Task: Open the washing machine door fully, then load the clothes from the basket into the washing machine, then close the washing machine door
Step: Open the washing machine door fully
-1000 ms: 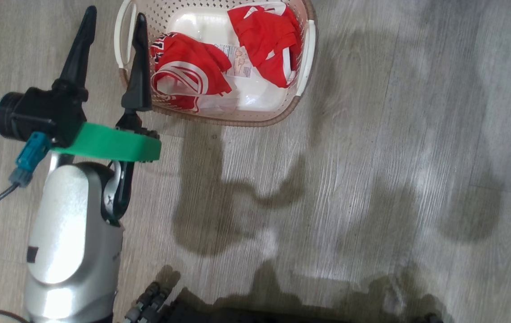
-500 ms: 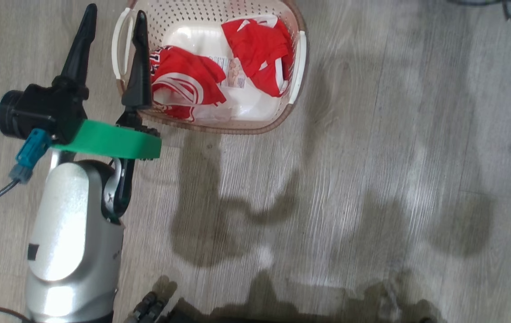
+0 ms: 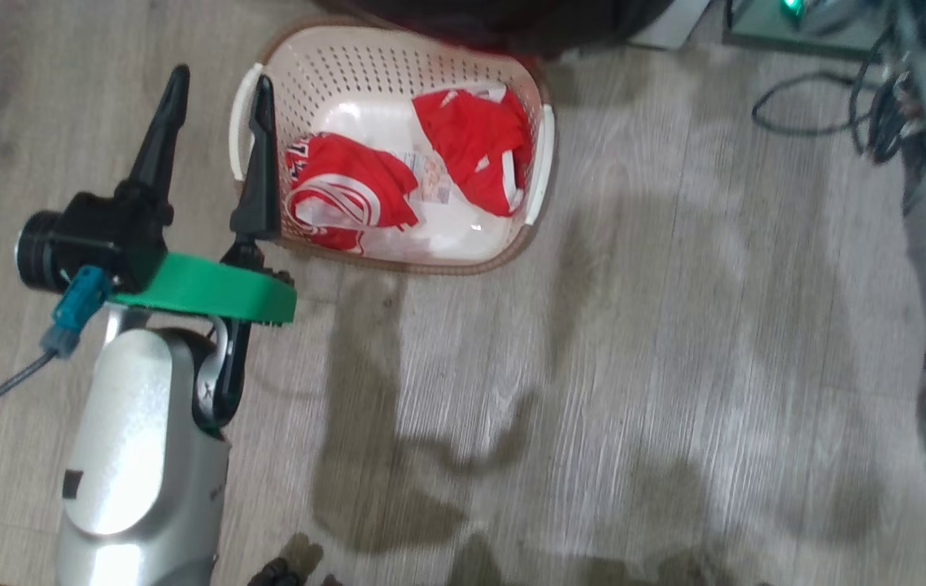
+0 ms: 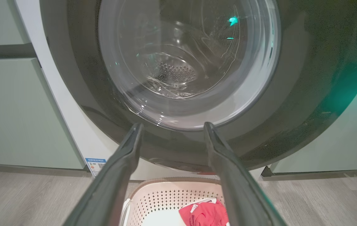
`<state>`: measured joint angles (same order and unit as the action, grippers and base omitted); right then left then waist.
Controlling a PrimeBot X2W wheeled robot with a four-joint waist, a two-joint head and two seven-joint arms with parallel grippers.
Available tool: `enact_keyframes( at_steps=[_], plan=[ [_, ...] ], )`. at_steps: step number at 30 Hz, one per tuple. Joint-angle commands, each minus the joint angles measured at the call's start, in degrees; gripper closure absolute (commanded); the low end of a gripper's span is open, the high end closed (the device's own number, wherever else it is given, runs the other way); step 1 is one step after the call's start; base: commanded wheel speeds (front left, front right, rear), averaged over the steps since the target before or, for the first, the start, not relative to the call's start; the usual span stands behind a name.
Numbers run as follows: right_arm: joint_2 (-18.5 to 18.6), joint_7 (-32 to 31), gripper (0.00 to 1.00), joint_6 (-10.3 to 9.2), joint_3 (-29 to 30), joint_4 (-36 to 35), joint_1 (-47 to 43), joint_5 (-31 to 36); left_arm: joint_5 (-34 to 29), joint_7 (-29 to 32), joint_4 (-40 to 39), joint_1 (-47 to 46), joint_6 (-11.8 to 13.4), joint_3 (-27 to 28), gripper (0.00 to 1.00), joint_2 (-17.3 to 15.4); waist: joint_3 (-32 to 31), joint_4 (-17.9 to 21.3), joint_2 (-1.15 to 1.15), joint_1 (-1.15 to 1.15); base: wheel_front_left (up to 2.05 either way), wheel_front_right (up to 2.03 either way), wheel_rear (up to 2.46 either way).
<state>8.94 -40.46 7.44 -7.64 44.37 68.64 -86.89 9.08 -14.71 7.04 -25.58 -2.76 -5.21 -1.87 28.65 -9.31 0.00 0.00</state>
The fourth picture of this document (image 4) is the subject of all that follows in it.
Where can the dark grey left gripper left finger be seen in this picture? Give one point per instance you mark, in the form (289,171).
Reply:
(109,185)

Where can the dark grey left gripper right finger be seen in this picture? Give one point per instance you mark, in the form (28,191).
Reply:
(238,188)

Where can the red knit sweater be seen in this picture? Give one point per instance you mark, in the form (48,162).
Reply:
(206,215)

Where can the white garment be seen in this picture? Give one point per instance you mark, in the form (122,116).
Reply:
(162,218)

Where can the cream perforated laundry basket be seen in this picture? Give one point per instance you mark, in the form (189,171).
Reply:
(162,197)

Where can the blue energy label sticker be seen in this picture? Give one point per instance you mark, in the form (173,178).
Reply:
(95,166)

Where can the pale green cabinet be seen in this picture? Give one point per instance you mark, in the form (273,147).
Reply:
(338,147)
(15,110)

